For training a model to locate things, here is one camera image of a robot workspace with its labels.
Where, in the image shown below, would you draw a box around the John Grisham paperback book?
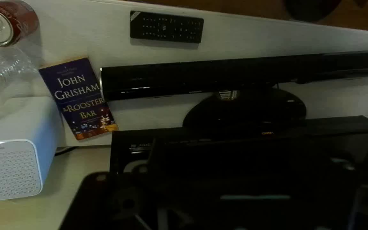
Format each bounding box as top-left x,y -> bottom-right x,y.
38,56 -> 120,142

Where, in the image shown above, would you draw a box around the black remote control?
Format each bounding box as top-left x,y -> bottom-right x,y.
129,10 -> 206,45

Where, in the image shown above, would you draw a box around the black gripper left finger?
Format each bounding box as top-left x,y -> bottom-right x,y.
59,170 -> 151,230

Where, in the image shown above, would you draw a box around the dark round object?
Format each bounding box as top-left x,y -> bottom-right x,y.
282,0 -> 344,23

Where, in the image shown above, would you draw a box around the red soda can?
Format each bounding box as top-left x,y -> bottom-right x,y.
0,0 -> 41,47

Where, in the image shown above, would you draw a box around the black flat screen TV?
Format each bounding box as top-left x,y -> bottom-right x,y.
109,115 -> 368,230

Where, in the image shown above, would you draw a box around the white mesh speaker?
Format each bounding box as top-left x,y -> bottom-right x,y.
0,95 -> 64,203

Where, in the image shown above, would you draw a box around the black oval TV stand base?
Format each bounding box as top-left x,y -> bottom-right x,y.
181,87 -> 308,134

